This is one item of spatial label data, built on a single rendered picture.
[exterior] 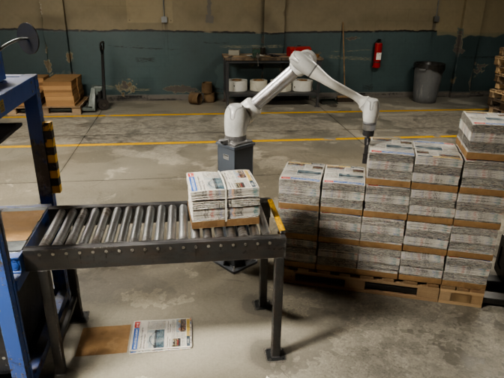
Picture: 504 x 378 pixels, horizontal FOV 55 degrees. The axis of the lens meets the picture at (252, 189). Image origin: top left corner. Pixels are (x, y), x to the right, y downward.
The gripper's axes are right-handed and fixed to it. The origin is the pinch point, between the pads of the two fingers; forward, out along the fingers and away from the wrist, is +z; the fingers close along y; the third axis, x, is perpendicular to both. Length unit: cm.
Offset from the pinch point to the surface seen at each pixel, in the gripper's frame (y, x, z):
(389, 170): -17.1, -15.9, 1.0
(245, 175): -72, 68, -6
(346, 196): -17.3, 9.2, 22.2
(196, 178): -83, 93, -5
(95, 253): -132, 131, 22
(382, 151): -13.0, -9.8, -10.4
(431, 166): -17.6, -41.0, -5.1
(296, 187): -18, 43, 19
